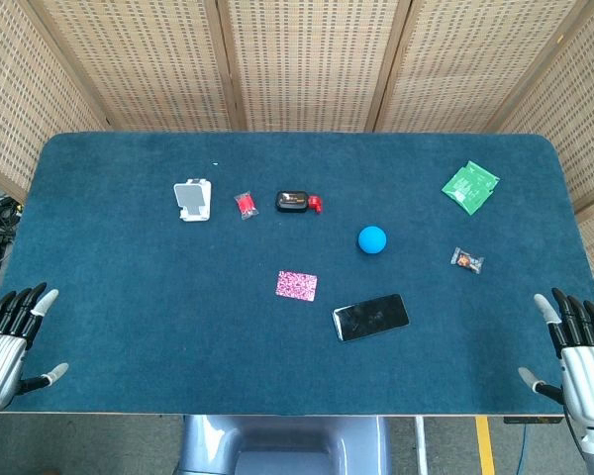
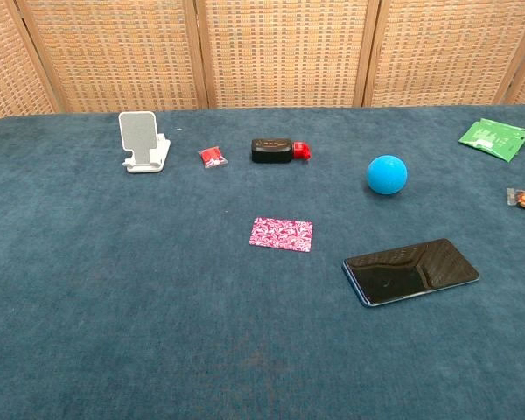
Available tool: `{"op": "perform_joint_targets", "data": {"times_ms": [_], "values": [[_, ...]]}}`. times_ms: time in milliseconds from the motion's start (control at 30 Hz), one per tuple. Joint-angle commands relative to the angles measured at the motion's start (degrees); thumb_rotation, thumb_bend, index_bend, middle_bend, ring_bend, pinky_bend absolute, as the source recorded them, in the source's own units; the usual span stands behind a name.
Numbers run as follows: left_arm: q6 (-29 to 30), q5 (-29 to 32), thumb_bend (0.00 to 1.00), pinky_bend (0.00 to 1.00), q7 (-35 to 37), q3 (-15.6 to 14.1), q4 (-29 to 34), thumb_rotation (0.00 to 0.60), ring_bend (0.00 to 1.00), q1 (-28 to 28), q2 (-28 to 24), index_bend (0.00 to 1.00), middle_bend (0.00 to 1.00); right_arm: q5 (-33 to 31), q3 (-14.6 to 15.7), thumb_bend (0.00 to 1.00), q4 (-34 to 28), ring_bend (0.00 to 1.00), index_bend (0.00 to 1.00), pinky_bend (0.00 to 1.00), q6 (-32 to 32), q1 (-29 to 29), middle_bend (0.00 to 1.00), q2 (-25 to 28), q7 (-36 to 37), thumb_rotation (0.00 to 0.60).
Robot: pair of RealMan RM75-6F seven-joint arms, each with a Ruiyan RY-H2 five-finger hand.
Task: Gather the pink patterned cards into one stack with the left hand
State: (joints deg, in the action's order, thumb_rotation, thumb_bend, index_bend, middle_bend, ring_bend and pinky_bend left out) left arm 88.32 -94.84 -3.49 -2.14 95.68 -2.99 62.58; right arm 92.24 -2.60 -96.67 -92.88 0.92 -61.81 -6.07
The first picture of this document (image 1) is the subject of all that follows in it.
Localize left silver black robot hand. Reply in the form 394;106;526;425
0;282;70;415

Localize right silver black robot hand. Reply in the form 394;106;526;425
518;288;594;434

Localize pink patterned card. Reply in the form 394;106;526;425
275;269;319;302

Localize black table edge plate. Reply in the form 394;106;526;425
503;416;564;426

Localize small clear candy wrapper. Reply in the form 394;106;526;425
449;245;487;275

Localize blue carpet table cover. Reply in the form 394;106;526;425
0;131;594;417

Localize white table leg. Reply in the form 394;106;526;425
414;416;430;475

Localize green foil packet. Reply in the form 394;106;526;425
441;159;501;217

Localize black smartphone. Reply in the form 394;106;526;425
331;293;411;344

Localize white phone stand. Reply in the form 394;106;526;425
172;177;214;225

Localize blue ball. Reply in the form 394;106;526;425
357;225;389;255

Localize small red candy packet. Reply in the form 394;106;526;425
233;191;260;222

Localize blue-grey robot torso base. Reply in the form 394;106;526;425
175;414;392;475

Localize black case with red clip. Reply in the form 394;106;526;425
275;190;324;216

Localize woven bamboo folding screen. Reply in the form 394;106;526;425
0;0;594;318

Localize thin blue cable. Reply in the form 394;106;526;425
517;423;532;475

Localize black floor cables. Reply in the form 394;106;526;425
0;192;25;238

